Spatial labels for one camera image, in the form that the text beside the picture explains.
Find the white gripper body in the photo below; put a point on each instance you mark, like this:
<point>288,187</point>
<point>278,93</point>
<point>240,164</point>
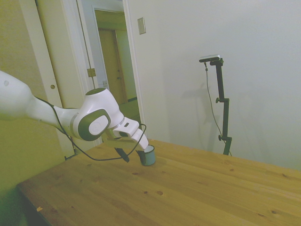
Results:
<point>141,140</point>

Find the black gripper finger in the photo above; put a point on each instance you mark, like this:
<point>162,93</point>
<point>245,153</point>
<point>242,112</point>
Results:
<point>141,155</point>
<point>122,154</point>

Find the light blue mug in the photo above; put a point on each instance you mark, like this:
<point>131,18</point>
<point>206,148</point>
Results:
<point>150,158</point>

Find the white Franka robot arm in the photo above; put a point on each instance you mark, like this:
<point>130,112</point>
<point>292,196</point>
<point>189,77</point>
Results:
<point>98,110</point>

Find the metal door latch plate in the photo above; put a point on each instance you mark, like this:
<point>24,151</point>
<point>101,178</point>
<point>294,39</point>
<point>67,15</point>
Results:
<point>104,83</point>

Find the brown hallway door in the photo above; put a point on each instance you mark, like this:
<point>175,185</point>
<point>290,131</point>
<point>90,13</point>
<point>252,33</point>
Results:
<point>113,70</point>

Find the brass door hinge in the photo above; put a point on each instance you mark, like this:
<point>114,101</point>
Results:
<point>91,72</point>

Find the white open door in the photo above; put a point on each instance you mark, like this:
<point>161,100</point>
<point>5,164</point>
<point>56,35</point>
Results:
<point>95,58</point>

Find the white closet door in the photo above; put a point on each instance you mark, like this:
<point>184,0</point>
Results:
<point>47,47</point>

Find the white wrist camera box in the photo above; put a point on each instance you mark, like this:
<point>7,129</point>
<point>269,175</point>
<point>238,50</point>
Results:
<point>127,128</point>

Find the black table clamp bracket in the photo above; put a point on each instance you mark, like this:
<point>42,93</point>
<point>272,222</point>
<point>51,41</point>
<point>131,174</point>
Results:
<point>69,157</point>

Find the white door frame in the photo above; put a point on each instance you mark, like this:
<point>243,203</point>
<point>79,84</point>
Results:
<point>134,70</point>

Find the black camera stand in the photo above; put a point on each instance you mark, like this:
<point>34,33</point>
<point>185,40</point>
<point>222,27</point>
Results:
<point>209,94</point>
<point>225,117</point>

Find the grey exterior camera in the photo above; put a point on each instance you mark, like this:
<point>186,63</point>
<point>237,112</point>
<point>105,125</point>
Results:
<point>210,58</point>

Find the beige wall switch plate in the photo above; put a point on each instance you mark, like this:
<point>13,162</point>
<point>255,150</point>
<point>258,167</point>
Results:
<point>141,26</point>

